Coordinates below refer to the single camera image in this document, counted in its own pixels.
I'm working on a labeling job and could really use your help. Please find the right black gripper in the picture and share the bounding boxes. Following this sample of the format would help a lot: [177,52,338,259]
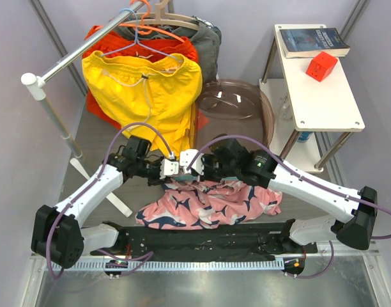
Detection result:
[192,153,238,184]

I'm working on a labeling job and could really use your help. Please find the pink whale print shorts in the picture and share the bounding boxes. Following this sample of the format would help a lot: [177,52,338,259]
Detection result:
[135,180,282,231]

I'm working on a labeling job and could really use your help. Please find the teal plastic hanger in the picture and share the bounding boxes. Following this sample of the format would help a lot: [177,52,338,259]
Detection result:
[169,171,239,182]

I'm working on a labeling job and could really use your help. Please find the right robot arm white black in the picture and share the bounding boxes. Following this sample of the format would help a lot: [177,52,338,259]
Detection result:
[206,136,378,253]

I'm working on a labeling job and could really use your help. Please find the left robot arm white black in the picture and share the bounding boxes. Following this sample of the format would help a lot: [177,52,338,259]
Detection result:
[31,137,167,269]

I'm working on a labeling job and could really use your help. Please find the yellow shorts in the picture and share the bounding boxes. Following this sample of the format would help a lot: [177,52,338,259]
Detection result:
[82,51,203,155]

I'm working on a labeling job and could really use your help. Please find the orange shorts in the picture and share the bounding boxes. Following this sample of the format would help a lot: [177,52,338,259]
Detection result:
[82,24,199,129]

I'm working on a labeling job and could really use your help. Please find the orange plastic hanger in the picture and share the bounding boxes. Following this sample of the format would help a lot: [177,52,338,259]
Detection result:
[119,0,184,42]

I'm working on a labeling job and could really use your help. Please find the beige wooden hanger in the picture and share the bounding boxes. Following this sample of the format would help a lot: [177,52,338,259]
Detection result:
[138,0,199,31]

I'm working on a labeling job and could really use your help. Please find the transparent brown plastic basin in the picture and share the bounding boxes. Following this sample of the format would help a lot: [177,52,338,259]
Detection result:
[193,79,275,149]

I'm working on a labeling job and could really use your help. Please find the white two-tier shelf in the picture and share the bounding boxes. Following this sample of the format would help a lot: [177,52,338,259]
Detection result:
[259,24,365,173]

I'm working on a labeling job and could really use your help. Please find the grey garment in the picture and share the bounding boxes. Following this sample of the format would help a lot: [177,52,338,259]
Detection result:
[114,15,222,84]

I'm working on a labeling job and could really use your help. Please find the red cube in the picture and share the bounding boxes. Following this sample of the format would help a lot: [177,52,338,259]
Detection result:
[306,52,338,82]

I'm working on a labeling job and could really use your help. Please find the silver clothes rack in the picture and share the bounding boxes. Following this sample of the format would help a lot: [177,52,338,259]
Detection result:
[20,0,134,218]

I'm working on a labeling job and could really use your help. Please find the dark blue book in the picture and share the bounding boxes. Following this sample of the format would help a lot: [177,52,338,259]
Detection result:
[279,27,350,58]

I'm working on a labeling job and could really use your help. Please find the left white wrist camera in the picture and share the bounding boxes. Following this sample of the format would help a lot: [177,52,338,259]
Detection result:
[160,153,180,179]

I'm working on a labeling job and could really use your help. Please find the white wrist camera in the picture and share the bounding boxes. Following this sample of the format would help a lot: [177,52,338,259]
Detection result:
[160,153,180,179]
[179,149,204,177]

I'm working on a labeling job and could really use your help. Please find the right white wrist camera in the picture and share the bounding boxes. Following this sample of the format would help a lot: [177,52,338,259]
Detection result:
[179,149,204,177]

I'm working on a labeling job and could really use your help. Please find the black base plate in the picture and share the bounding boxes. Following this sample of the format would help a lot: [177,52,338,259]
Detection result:
[104,223,318,262]

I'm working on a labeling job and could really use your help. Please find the perforated metal cable rail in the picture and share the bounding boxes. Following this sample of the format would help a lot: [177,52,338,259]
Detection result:
[67,257,284,272]

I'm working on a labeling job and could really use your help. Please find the blue wire hanger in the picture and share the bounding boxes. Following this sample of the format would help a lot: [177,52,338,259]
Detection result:
[102,8,183,64]

